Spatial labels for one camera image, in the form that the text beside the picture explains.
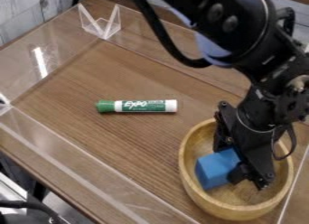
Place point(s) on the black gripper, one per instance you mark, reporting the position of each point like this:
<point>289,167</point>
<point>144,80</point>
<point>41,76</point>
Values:
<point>253,144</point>

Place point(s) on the blue foam block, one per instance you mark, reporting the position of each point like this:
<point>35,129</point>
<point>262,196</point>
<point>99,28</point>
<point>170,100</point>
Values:
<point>213,167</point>

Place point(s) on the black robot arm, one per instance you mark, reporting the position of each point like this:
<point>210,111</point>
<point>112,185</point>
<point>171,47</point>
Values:
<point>246,35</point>

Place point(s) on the brown wooden bowl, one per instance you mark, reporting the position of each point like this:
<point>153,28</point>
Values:
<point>230,202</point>

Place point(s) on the green Expo marker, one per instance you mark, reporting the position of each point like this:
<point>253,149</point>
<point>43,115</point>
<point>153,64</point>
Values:
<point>166,106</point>

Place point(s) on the clear acrylic tray wall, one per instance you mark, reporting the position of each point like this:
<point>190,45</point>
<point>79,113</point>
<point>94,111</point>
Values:
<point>111,163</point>

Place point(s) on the clear acrylic corner bracket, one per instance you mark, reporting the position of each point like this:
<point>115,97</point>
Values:
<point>100,27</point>

